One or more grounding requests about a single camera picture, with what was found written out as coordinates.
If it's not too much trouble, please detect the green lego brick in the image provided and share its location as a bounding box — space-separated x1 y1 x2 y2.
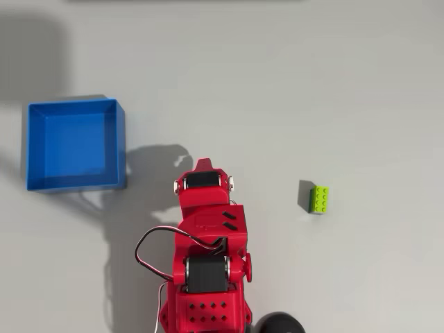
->
307 185 330 215

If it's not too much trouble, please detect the blue square plastic box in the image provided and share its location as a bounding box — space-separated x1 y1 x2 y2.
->
26 98 127 194

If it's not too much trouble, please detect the black and red servo cable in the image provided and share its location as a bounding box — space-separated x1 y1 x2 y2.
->
135 225 230 282

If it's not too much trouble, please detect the white servo cable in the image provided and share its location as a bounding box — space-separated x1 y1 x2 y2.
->
155 282 168 333

